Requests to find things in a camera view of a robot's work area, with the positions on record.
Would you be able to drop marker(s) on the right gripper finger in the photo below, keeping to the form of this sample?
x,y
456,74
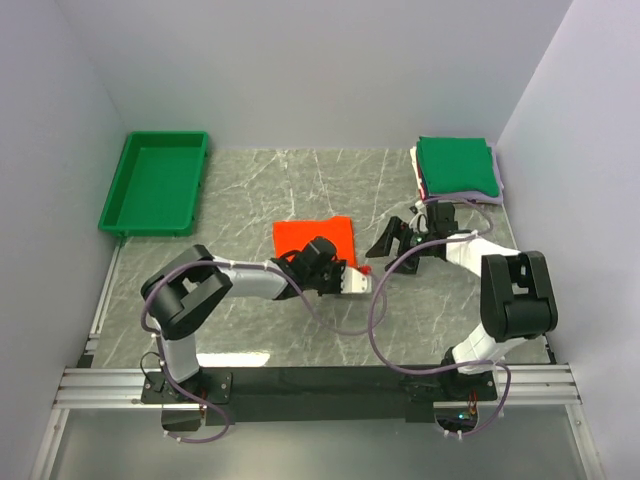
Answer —
x,y
409,266
394,230

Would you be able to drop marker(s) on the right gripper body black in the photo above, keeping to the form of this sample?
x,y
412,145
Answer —
x,y
421,238

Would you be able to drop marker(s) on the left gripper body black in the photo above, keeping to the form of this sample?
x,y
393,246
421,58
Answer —
x,y
328,280

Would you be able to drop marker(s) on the orange t shirt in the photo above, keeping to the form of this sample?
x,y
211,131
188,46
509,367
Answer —
x,y
294,235

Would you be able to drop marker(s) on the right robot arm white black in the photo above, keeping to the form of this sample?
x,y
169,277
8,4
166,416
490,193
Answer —
x,y
517,302

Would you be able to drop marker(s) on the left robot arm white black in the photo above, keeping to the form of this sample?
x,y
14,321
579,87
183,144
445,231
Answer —
x,y
182,295

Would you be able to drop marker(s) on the red blue folded t shirt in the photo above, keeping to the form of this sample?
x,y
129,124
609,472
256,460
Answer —
x,y
424,190

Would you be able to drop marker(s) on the green folded t shirt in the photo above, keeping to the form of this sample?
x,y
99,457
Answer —
x,y
426,145

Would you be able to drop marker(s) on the white folded t shirt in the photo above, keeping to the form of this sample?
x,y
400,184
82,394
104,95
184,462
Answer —
x,y
416,170

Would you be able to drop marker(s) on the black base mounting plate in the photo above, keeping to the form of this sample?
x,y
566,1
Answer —
x,y
271,394

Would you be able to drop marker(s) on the green plastic bin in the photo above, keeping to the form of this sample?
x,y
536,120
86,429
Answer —
x,y
156,186

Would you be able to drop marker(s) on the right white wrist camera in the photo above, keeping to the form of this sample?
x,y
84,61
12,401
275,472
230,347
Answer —
x,y
419,221

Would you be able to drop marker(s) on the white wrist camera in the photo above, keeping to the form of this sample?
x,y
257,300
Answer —
x,y
354,282
419,221

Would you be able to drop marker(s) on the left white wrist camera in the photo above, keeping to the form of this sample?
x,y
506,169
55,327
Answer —
x,y
354,282

